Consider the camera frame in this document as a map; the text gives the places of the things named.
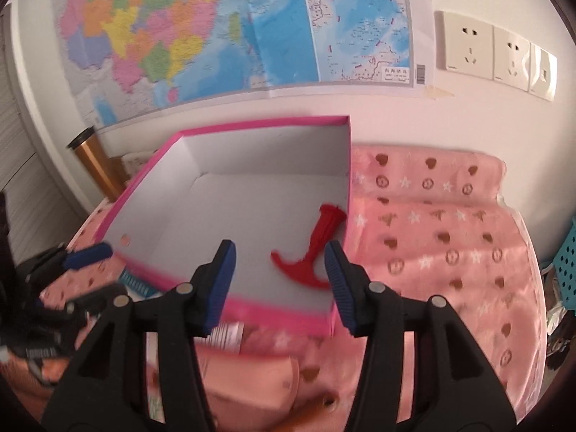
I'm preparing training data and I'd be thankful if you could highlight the pink cosmetic tube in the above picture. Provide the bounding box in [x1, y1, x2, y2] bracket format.
[197, 350, 343, 432]

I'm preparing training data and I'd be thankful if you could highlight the red plastic goblet hook stand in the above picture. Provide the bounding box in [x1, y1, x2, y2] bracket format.
[270, 204, 347, 291]

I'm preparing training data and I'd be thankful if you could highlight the grey door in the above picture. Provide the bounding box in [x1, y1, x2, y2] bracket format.
[1, 7, 87, 262]

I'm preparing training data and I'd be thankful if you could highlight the white blue medicine box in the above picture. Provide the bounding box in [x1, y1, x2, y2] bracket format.
[118, 269, 246, 354]

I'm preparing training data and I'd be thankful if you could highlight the copper travel tumbler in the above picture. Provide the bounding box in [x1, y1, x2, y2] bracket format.
[67, 127, 125, 202]

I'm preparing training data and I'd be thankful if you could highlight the teal plastic basket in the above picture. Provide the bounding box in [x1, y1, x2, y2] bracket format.
[553, 217, 576, 311]

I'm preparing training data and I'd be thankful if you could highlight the pink patterned blanket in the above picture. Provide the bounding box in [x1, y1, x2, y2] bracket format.
[40, 143, 548, 432]

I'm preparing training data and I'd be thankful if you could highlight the pink cardboard box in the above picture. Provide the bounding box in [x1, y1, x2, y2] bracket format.
[96, 116, 351, 337]

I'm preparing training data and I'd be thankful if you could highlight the colourful wall map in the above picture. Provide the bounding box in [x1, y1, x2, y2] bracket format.
[52, 0, 436, 128]

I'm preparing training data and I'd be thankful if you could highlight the white wall socket right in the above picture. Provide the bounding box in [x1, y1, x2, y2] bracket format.
[528, 44, 558, 102]

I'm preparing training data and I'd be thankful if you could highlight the white wall socket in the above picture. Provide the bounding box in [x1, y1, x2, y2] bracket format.
[493, 26, 531, 92]
[528, 44, 558, 102]
[435, 11, 494, 80]

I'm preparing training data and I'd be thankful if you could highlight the white wall socket middle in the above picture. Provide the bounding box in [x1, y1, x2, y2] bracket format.
[493, 26, 531, 92]

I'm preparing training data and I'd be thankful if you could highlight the white wall socket left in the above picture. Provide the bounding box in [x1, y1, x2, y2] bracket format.
[435, 11, 494, 80]

